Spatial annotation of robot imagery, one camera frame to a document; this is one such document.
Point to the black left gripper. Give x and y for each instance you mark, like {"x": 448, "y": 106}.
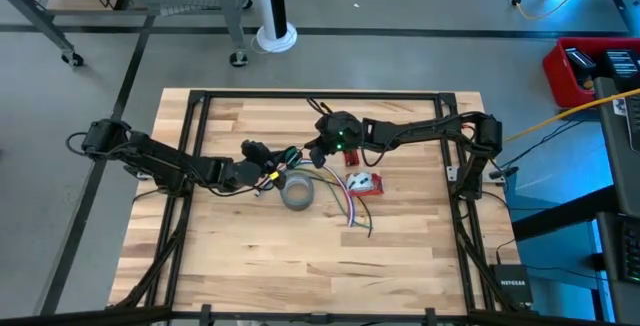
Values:
{"x": 262, "y": 158}

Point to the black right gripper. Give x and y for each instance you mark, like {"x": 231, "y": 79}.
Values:
{"x": 340, "y": 131}

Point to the red circuit board module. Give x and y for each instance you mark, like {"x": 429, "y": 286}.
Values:
{"x": 377, "y": 186}

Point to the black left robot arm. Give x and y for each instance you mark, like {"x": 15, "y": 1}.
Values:
{"x": 165, "y": 161}

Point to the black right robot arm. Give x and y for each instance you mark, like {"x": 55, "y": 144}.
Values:
{"x": 430, "y": 128}

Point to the small red ridged block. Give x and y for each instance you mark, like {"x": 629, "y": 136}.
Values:
{"x": 351, "y": 158}

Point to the wide tape roll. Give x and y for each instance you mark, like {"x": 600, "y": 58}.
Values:
{"x": 297, "y": 205}

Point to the white pole with round base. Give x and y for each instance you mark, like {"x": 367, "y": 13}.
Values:
{"x": 265, "y": 6}

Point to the red plastic bin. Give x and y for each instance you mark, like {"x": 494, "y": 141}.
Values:
{"x": 555, "y": 76}

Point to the black device with label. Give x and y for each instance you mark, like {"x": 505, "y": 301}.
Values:
{"x": 580, "y": 61}
{"x": 622, "y": 66}

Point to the black desk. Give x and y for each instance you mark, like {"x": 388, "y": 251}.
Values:
{"x": 620, "y": 166}

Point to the black keyboard coloured keys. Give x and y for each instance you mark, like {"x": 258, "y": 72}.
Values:
{"x": 632, "y": 251}

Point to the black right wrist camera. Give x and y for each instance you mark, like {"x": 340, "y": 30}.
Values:
{"x": 317, "y": 157}

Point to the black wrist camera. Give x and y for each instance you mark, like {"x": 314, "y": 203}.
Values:
{"x": 279, "y": 180}
{"x": 317, "y": 157}

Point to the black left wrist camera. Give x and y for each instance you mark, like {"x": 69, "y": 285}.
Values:
{"x": 279, "y": 180}

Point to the black Netgear network switch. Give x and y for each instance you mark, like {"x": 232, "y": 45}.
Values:
{"x": 511, "y": 283}

